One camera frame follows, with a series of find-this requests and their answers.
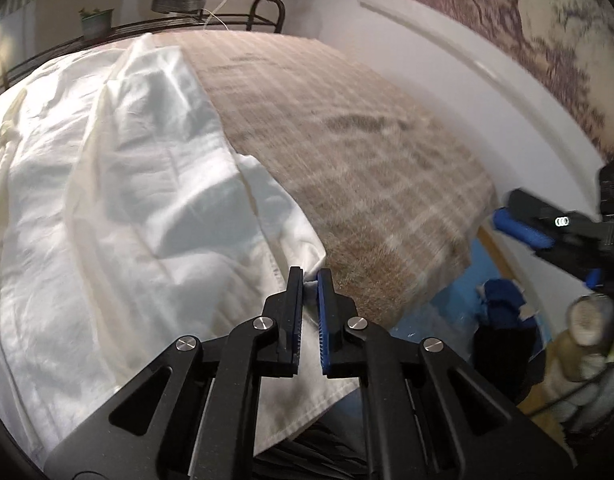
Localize white shirt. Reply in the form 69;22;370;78
0;35;325;464

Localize blue clothes pile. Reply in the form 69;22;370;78
471;278;547;404

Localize black metal clothes rack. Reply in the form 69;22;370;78
0;0;286;95

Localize right white gloved hand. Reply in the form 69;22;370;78
542;292;614;432

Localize beige plaid bed blanket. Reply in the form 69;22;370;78
155;29;497;327

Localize small potted plant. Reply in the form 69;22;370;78
79;9;113;41

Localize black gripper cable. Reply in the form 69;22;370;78
526;358;614;418

